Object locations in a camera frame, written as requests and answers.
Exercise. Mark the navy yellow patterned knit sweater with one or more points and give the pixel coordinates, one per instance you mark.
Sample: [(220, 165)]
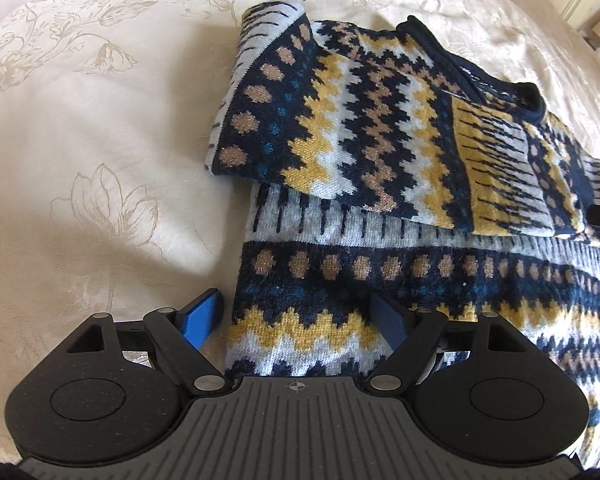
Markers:
[(381, 162)]

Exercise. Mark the cream floral bedspread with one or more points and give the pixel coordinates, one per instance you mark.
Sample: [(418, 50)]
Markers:
[(107, 203)]

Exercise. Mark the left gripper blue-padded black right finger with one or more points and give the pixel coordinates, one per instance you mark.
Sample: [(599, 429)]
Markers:
[(413, 337)]

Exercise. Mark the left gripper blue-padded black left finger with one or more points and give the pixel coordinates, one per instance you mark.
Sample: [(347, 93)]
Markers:
[(178, 335)]

